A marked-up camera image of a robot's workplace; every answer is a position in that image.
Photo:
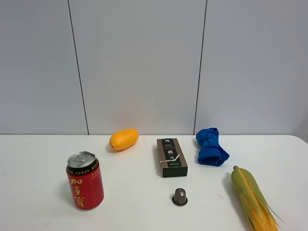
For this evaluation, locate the red drink can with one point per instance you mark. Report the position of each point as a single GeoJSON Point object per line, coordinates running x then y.
{"type": "Point", "coordinates": [84, 176]}

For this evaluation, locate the yellow mango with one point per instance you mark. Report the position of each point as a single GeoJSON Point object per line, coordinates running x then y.
{"type": "Point", "coordinates": [123, 139]}

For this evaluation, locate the dark coffee capsule box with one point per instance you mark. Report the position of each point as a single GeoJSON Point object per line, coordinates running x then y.
{"type": "Point", "coordinates": [171, 158]}

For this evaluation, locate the blue rolled cloth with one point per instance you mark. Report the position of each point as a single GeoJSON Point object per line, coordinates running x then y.
{"type": "Point", "coordinates": [211, 153]}

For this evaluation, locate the brown coffee capsule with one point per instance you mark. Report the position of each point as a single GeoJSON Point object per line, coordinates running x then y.
{"type": "Point", "coordinates": [179, 198]}

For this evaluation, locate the corn cob with husk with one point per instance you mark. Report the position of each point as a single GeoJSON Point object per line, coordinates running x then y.
{"type": "Point", "coordinates": [256, 209]}

